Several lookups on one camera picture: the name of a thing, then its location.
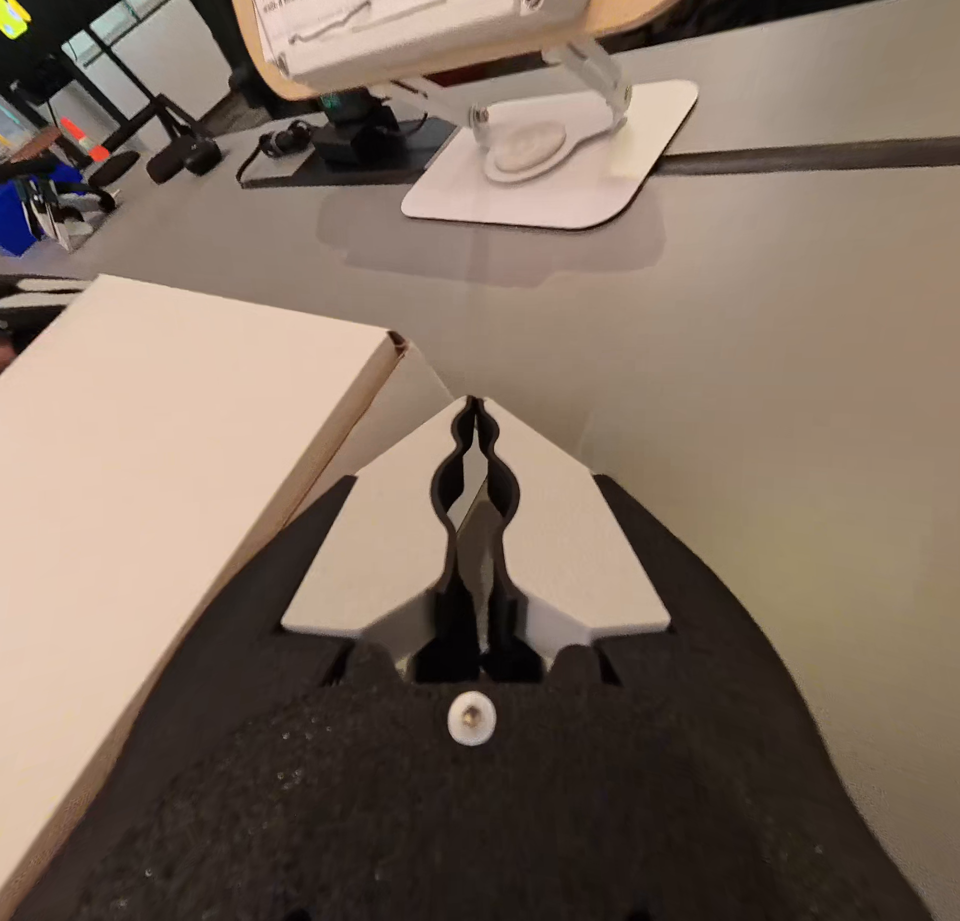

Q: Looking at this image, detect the grey charger with green lights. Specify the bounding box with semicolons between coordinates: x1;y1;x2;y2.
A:
318;88;376;123

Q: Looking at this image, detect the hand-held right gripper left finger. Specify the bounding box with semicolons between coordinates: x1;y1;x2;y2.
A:
281;394;481;682

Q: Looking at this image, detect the black screen stand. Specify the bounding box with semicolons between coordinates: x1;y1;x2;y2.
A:
45;24;196;157

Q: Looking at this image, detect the cardboard box with lid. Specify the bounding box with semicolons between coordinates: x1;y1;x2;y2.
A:
0;274;455;900

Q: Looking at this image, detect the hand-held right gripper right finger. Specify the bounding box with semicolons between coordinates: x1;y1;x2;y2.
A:
477;399;671;673

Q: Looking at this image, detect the white hinged stand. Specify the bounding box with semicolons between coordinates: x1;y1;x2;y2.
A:
375;0;700;232

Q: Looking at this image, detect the black adapter block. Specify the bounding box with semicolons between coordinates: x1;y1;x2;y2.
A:
311;107;400;168

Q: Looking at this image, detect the coiled black cable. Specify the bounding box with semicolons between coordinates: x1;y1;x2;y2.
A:
236;120;315;187

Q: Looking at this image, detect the orange stick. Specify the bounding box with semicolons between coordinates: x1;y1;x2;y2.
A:
58;116;112;163

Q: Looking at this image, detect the black screen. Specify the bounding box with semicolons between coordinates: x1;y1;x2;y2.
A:
0;0;135;86

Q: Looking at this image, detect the printed paper sheet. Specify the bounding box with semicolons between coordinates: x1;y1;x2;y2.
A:
243;0;571;90

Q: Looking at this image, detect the blue storage bin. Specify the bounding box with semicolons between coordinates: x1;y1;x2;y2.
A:
0;163;84;258

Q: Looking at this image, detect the black device with cable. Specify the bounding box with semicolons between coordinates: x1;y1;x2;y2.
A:
238;114;460;189

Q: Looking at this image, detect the black cylindrical device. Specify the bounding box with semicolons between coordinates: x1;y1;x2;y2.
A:
144;135;224;186

